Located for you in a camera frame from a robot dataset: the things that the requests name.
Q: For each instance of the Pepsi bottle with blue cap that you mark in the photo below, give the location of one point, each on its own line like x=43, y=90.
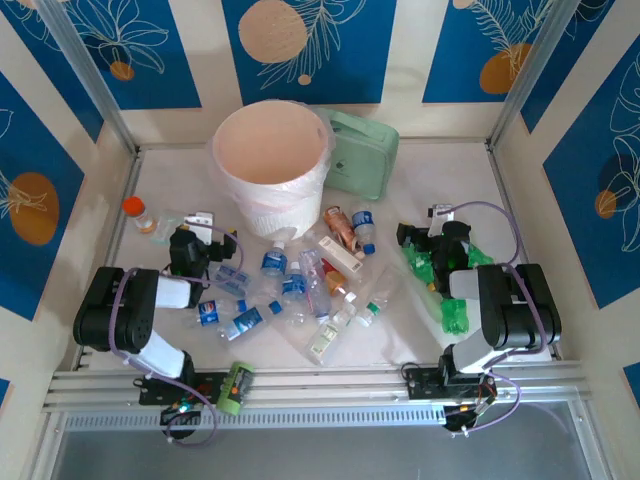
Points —
x=210, y=311

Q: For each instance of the cream rectangular carton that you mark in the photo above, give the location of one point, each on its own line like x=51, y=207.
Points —
x=342, y=256

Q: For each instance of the clear bottle with red stripe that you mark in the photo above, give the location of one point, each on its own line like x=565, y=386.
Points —
x=315, y=285

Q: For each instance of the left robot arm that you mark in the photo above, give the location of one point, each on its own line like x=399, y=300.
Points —
x=115, y=310

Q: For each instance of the white ribbed plastic bin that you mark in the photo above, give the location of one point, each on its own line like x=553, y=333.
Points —
x=285, y=220

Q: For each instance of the blue label bottle blue cap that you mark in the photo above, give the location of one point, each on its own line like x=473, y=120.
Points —
x=230, y=280
x=245, y=321
x=362, y=220

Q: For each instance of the Pocari Sweat bottle white cap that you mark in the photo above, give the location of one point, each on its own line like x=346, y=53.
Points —
x=272, y=262

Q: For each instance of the small bottle with orange cap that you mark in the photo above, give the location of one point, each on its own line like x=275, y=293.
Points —
x=134, y=206

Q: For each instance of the brown bottle with cream cap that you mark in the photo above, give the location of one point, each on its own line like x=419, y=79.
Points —
x=339, y=224

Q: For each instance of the short clear bottle green label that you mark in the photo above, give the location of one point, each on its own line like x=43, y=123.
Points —
x=374, y=306

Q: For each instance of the mint green zip pouch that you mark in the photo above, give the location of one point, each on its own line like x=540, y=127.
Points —
x=360, y=160

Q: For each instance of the red label clear bottle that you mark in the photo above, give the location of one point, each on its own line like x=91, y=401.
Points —
x=334, y=282

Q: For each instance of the tall clear bottle green label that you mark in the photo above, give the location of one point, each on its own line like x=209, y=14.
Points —
x=327, y=335

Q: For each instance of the green cylindrical canister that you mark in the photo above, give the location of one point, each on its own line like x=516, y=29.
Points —
x=235, y=387

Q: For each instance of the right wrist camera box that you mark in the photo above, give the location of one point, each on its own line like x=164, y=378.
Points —
x=444, y=212

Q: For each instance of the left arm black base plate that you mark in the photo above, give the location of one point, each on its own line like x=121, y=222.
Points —
x=210, y=385

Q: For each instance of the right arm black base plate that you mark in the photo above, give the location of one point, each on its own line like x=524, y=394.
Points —
x=422, y=382

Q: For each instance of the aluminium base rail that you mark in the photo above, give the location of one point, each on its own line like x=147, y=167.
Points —
x=325, y=387

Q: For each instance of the aluminium frame post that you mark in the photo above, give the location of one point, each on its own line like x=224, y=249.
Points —
x=85, y=65
x=530, y=70

